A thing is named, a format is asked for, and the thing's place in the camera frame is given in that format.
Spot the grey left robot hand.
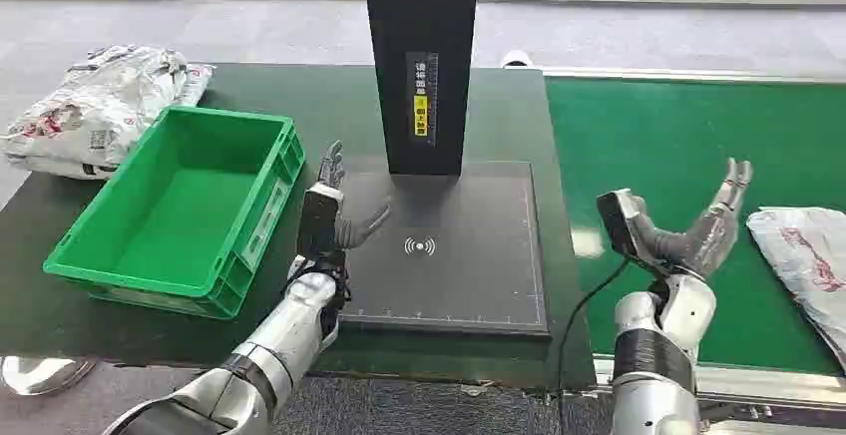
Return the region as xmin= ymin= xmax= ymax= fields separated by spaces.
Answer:
xmin=316 ymin=141 xmax=392 ymax=252

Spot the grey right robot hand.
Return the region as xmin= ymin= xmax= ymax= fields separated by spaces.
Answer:
xmin=626 ymin=157 xmax=755 ymax=281

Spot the grey parcel with red print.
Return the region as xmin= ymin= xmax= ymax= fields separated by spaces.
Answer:
xmin=745 ymin=206 xmax=846 ymax=372

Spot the green conveyor belt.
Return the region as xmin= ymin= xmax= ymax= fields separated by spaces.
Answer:
xmin=544 ymin=76 xmax=846 ymax=378

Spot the yellow and black label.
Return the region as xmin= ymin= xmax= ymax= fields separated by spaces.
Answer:
xmin=404 ymin=51 xmax=440 ymax=150

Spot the green plastic crate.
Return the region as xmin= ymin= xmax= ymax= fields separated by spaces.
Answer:
xmin=42 ymin=105 xmax=307 ymax=321

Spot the white flat parcel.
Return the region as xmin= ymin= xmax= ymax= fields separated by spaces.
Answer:
xmin=174 ymin=63 xmax=216 ymax=109

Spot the black scanner column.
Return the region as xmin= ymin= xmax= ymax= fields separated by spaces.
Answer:
xmin=361 ymin=0 xmax=482 ymax=178

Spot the small white round object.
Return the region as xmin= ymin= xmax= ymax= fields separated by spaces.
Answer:
xmin=499 ymin=49 xmax=535 ymax=71

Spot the large crumpled grey parcel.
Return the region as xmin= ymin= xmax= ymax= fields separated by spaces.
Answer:
xmin=0 ymin=43 xmax=193 ymax=182

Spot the shiny silver metal object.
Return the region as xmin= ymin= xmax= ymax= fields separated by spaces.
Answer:
xmin=0 ymin=354 xmax=98 ymax=398

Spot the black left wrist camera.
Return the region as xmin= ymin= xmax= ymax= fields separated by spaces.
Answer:
xmin=296 ymin=183 xmax=345 ymax=262

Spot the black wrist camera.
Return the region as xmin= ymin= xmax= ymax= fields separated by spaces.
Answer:
xmin=296 ymin=183 xmax=345 ymax=262
xmin=596 ymin=189 xmax=652 ymax=265

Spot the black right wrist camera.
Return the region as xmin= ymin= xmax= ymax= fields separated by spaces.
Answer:
xmin=596 ymin=189 xmax=652 ymax=265

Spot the black scanner base plate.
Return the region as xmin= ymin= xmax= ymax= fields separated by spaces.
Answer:
xmin=335 ymin=160 xmax=552 ymax=340

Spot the black cable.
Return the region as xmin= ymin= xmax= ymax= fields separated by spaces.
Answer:
xmin=556 ymin=257 xmax=633 ymax=435

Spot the silver conveyor frame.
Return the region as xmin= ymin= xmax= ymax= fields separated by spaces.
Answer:
xmin=540 ymin=65 xmax=846 ymax=420

